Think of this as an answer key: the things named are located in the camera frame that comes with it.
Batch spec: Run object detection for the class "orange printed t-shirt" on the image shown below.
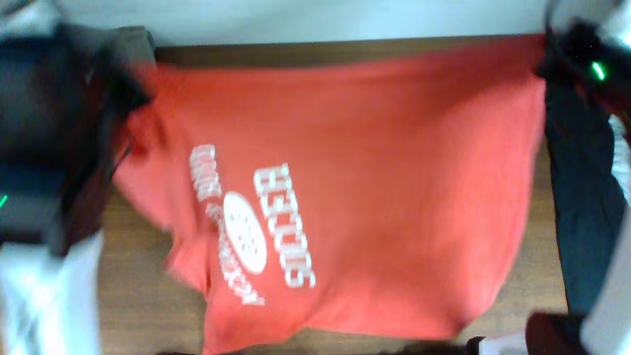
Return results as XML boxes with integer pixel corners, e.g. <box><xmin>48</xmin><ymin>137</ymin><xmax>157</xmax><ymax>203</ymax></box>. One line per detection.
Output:
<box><xmin>114</xmin><ymin>35</ymin><xmax>545</xmax><ymax>354</ymax></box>

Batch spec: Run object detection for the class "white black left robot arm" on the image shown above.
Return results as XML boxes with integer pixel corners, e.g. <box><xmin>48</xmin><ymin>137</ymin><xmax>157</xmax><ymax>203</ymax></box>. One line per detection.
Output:
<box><xmin>1</xmin><ymin>1</ymin><xmax>150</xmax><ymax>354</ymax></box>

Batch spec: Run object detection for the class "dark garment at right edge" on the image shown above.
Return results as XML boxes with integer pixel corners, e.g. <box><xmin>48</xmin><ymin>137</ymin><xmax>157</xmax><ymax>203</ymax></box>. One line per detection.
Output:
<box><xmin>544</xmin><ymin>83</ymin><xmax>627</xmax><ymax>314</ymax></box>

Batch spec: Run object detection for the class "white cloth at right edge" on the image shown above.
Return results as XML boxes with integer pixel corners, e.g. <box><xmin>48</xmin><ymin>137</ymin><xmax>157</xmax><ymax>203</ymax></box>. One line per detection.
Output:
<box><xmin>608</xmin><ymin>114</ymin><xmax>630</xmax><ymax>203</ymax></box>

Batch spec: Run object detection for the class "folded olive green garment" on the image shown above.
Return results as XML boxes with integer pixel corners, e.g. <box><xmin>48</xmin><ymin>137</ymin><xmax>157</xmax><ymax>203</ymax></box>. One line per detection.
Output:
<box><xmin>62</xmin><ymin>25</ymin><xmax>156</xmax><ymax>65</ymax></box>

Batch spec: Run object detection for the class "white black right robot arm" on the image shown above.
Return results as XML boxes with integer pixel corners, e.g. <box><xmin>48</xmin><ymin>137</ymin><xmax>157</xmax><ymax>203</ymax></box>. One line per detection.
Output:
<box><xmin>434</xmin><ymin>1</ymin><xmax>630</xmax><ymax>355</ymax></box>

